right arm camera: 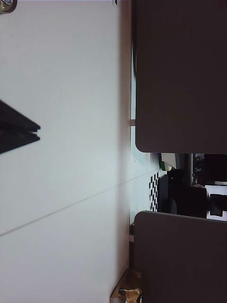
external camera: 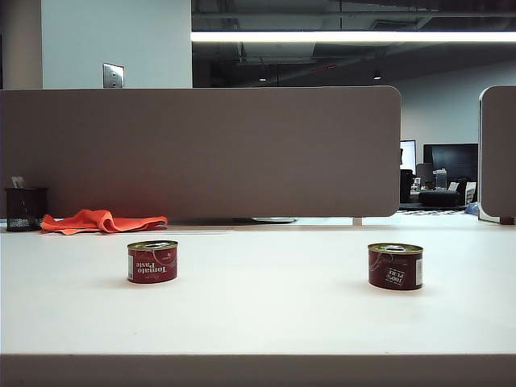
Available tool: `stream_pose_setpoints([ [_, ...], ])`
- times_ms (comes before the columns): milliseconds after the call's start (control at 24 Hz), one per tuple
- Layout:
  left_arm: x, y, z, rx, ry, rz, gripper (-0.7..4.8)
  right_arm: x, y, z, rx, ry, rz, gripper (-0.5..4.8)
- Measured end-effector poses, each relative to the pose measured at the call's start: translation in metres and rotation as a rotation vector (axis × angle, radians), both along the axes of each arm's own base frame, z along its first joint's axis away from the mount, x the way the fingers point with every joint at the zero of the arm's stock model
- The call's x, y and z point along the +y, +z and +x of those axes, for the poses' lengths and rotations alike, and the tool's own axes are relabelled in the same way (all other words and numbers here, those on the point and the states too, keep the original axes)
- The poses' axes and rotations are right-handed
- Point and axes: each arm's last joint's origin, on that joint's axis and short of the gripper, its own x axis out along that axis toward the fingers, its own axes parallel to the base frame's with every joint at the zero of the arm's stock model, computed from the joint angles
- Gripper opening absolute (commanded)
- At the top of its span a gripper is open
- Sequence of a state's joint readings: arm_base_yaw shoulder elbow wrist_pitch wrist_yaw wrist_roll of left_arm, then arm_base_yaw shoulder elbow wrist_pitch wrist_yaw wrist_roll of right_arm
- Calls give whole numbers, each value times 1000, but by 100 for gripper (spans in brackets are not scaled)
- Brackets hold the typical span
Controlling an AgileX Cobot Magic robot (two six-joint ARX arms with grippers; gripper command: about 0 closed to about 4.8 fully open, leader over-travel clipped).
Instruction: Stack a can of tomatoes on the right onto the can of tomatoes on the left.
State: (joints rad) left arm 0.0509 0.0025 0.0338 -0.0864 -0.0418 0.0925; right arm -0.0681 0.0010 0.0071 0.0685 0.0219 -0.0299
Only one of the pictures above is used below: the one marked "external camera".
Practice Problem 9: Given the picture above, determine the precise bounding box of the orange cloth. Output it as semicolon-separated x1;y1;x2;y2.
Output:
40;208;169;235

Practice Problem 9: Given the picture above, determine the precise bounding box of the long white ceiling light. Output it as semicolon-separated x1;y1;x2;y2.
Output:
190;31;516;43

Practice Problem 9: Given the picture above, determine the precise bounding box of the large dark screen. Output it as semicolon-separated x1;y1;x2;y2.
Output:
422;143;481;190

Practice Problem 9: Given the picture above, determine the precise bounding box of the black mesh pen holder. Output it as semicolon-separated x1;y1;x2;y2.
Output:
4;187;49;233

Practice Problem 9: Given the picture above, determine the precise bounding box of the red 100% Pure tomato can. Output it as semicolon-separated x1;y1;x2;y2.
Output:
367;242;425;290

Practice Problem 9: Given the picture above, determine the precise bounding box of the white-lit computer monitor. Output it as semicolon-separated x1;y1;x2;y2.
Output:
400;139;418;175

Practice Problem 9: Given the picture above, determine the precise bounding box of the red Tomato Paste can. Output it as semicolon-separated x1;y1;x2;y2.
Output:
127;239;179;285

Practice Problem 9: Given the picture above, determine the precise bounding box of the metal wall switch plate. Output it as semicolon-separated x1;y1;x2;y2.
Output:
102;62;125;89

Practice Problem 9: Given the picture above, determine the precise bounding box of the black couch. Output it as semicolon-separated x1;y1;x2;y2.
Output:
418;189;461;207

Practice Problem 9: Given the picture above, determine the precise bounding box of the narrow grey desk divider panel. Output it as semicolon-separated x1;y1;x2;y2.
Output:
478;85;516;223

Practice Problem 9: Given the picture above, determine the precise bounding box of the wide grey desk divider panel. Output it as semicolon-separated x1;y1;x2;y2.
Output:
0;85;402;222

